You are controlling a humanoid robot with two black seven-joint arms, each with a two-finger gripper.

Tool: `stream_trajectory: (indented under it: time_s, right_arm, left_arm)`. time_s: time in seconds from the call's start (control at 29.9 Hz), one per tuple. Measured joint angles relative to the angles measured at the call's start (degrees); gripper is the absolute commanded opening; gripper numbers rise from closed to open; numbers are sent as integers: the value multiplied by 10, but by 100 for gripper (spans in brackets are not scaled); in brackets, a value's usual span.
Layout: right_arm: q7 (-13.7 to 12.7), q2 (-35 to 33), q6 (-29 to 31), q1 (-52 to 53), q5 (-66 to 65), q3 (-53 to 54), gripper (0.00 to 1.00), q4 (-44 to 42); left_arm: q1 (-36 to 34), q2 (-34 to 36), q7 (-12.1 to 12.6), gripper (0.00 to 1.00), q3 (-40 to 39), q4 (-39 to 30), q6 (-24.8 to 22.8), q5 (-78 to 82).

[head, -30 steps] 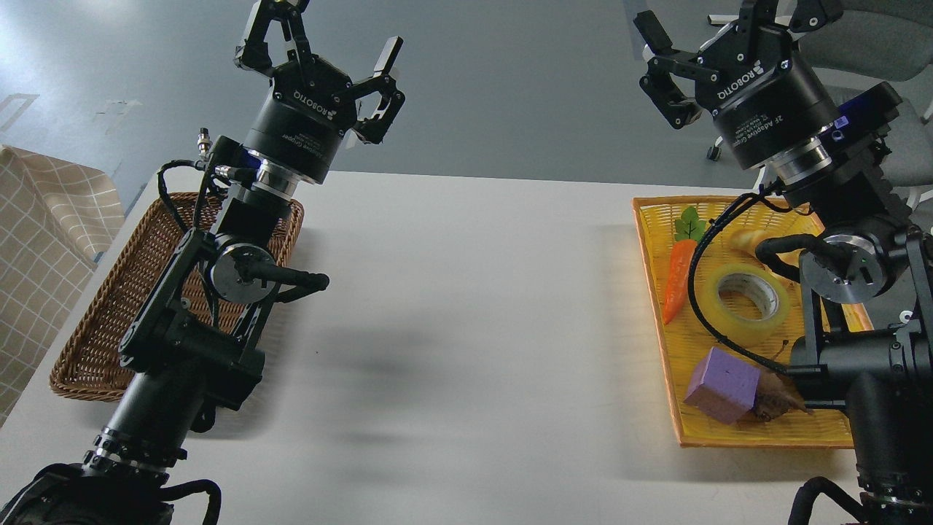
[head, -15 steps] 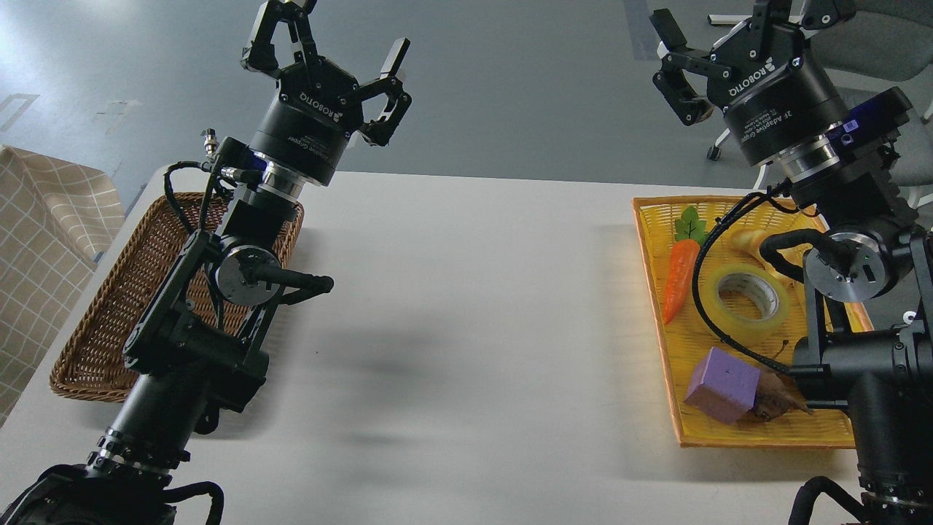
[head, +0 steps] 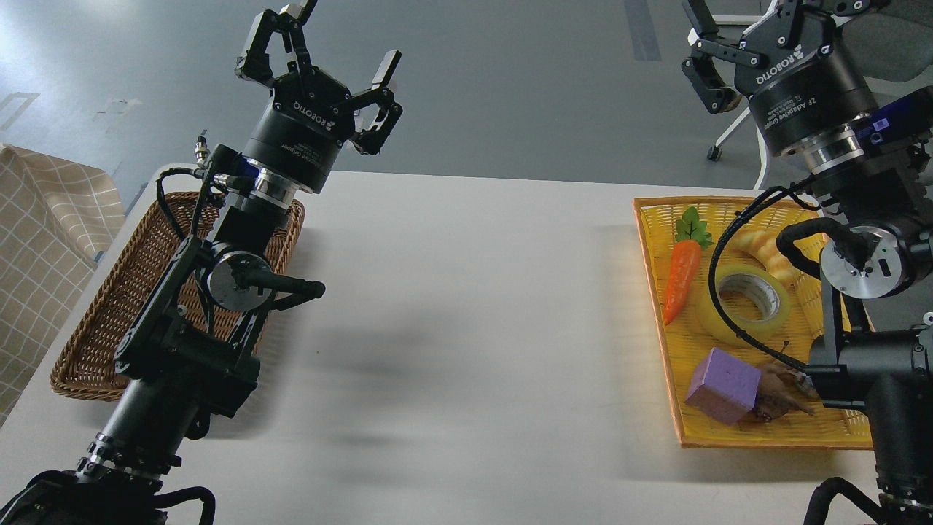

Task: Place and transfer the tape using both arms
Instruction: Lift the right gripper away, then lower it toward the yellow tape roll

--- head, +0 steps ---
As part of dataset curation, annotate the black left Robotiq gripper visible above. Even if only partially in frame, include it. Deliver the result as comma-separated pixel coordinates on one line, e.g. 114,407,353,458
235,0,404,195

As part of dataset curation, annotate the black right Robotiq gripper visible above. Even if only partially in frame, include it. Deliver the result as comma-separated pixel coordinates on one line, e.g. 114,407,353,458
681,1,891,156

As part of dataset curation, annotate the yellow tape roll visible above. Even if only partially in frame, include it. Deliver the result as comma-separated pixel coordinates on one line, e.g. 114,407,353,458
695,265,791,348

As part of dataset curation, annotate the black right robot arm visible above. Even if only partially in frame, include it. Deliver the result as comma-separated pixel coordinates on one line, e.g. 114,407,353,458
682,1,932,524

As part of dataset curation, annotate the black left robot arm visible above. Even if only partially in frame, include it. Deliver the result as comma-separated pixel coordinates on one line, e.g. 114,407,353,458
2,1,402,524

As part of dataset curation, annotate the grey office chair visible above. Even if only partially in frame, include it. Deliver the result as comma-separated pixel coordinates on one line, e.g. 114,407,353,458
707,1,931,190

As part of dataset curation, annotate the orange toy carrot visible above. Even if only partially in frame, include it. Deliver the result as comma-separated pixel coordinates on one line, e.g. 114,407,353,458
663,206,714,326

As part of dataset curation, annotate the toy bread croissant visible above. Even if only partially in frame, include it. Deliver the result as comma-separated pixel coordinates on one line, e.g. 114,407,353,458
727,228,802,288

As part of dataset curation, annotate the yellow plastic basket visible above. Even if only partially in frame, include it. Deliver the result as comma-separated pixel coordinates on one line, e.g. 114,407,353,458
633,196,872,451

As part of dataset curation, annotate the beige checkered cloth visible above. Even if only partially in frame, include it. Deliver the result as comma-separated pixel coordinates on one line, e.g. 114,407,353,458
1,144,125,421

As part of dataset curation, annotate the purple foam block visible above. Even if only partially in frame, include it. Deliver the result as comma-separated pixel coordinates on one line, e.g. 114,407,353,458
685,348,761,426

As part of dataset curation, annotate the brown toy figure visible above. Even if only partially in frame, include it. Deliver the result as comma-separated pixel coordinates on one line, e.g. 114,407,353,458
751,361,819,422

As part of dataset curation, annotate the brown wicker basket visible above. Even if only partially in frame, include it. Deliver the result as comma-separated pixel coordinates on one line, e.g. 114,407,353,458
50,192,305,401

